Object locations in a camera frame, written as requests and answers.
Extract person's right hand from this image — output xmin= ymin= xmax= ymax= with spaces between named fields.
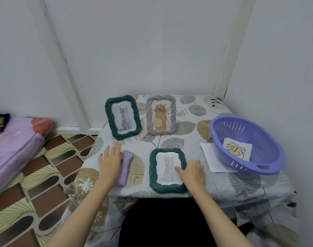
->
xmin=174 ymin=159 xmax=206 ymax=192

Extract person's left hand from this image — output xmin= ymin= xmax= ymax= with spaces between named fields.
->
xmin=97 ymin=141 xmax=123 ymax=184

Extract purple cloth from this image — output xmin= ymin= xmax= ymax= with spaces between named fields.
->
xmin=116 ymin=151 xmax=134 ymax=188

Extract white paper grey drawing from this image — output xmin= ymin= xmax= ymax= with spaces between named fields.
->
xmin=156 ymin=152 xmax=184 ymax=186
xmin=112 ymin=101 xmax=136 ymax=134

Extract white paper black line drawing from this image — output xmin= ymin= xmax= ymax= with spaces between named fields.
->
xmin=200 ymin=143 xmax=238 ymax=173

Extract leaf drawing print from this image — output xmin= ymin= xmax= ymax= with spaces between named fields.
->
xmin=223 ymin=138 xmax=252 ymax=162

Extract grey woven picture frame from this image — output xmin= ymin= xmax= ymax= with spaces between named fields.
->
xmin=146 ymin=94 xmax=177 ymax=137

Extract purple plastic basket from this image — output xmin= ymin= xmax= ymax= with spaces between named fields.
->
xmin=209 ymin=115 xmax=286 ymax=175

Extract person's left forearm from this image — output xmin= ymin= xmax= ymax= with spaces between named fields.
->
xmin=44 ymin=177 xmax=113 ymax=247

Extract person's right forearm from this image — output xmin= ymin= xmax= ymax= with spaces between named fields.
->
xmin=190 ymin=184 xmax=255 ymax=247

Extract leaf patterned tablecloth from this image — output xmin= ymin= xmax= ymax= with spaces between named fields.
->
xmin=61 ymin=94 xmax=298 ymax=245

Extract black trousers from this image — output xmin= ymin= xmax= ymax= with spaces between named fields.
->
xmin=118 ymin=197 xmax=252 ymax=247

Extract purple mattress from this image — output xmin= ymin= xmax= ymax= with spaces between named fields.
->
xmin=0 ymin=117 xmax=57 ymax=201

